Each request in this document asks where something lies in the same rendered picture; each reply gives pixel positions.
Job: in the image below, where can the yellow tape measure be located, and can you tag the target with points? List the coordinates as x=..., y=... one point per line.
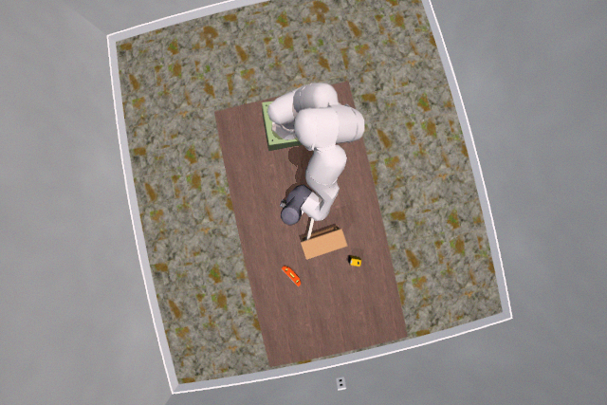
x=354, y=260

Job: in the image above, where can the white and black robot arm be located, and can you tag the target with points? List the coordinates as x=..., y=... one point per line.
x=320, y=123

